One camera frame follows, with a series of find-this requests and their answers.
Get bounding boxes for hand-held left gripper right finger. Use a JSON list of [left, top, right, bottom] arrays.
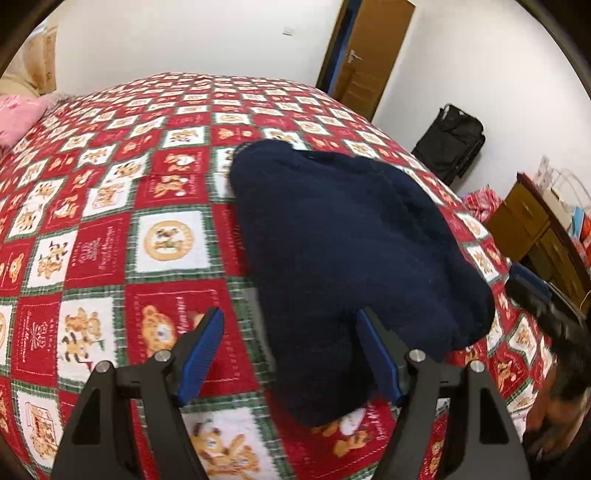
[[355, 307, 532, 480]]

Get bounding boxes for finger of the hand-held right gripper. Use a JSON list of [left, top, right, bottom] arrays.
[[505, 264, 557, 319]]

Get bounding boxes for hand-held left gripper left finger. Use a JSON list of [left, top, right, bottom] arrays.
[[51, 307, 225, 480]]

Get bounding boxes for navy blue knitted sweater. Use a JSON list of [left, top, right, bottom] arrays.
[[228, 140, 496, 428]]

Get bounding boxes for person's right hand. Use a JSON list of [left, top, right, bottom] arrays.
[[526, 383, 587, 444]]

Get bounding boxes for wooden dresser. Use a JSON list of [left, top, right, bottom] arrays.
[[485, 172, 591, 311]]

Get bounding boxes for blue red box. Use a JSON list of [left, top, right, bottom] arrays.
[[569, 207, 591, 269]]

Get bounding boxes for red patterned cloth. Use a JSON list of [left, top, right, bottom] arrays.
[[462, 185, 505, 223]]

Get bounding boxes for red checked bear bedspread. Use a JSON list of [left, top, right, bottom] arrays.
[[0, 71, 560, 480]]

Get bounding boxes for black bag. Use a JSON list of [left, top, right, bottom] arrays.
[[410, 104, 487, 186]]

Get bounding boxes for brown wooden door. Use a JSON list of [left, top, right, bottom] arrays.
[[316, 0, 417, 123]]

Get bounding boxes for pink folded blanket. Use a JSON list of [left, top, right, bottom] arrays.
[[0, 95, 50, 149]]

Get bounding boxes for beige patterned curtain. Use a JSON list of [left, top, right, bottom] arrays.
[[21, 23, 59, 97]]

